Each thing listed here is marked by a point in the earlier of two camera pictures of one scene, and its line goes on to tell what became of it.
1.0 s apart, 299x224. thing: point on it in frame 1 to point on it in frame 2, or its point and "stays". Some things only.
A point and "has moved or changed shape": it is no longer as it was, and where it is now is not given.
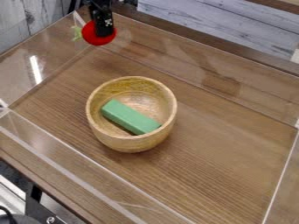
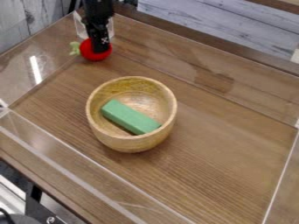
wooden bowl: [145, 95] stays
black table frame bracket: [36, 210] stays
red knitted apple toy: [89, 34] has moved or changed shape
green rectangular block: [128, 117] stays
